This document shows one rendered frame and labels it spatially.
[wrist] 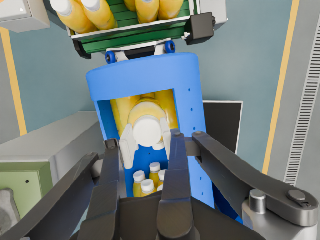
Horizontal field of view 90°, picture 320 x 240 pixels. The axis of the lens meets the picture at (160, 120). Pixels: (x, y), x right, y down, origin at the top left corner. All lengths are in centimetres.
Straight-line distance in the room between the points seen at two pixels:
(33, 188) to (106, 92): 45
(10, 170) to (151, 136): 55
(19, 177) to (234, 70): 167
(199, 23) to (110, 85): 37
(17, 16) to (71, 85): 117
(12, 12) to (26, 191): 50
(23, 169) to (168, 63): 56
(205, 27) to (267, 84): 142
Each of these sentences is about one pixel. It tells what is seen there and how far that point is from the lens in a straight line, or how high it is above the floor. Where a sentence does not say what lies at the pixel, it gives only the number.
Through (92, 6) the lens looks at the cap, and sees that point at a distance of 50.
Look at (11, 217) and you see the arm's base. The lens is 75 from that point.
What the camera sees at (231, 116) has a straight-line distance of 161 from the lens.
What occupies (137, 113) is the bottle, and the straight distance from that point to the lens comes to 24.
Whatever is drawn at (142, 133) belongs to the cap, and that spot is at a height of 133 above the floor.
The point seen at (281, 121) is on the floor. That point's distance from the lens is 211.
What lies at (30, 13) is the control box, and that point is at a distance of 56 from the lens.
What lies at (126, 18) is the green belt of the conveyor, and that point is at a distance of 68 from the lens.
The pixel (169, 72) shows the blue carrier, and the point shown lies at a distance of 32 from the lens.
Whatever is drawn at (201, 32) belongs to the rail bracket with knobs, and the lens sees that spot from 58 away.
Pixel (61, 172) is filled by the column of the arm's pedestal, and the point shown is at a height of 91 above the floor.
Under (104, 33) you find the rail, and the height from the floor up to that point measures 98.
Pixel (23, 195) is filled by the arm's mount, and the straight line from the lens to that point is 72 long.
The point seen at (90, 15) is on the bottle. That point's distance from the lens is 53.
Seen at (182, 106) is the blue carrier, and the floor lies 122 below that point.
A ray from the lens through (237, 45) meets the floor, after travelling 178.
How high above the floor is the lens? 154
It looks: 76 degrees down
